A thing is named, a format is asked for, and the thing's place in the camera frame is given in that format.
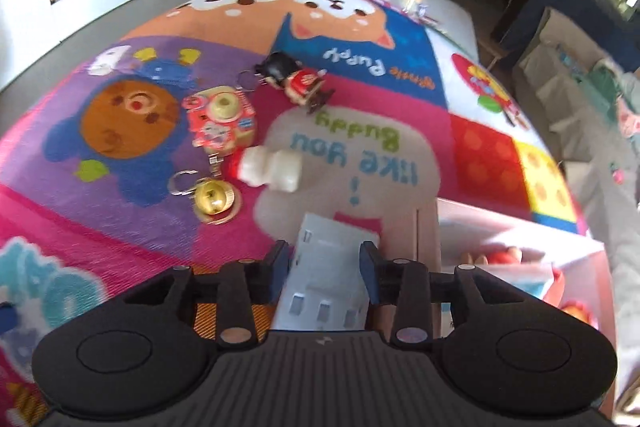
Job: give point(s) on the grey sofa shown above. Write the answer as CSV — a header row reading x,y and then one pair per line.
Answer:
x,y
591,107

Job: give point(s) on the red plush toy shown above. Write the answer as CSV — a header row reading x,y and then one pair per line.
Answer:
x,y
507,256

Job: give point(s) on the white yogurt bottle toy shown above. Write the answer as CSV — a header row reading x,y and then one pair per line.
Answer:
x,y
256,166

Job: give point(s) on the white power adapter box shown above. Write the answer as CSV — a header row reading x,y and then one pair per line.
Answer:
x,y
324,290

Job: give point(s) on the black hair doll keychain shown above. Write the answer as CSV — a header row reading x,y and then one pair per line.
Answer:
x,y
303,86

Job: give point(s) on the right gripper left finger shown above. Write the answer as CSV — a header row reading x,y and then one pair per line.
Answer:
x,y
244,284

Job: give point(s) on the pink cardboard box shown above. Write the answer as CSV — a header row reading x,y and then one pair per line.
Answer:
x,y
567,270

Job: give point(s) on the gold bell keychain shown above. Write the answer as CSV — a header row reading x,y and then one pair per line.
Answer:
x,y
214,201

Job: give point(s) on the blue wet wipes pack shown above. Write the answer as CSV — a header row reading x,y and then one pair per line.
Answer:
x,y
533,278

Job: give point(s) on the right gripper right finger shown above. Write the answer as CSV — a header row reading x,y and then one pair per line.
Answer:
x,y
405,285

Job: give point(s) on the pink toy camera keychain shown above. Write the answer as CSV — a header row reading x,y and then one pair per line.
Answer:
x,y
221,120

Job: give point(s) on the colourful cartoon play mat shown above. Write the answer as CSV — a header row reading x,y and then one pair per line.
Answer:
x,y
85,211

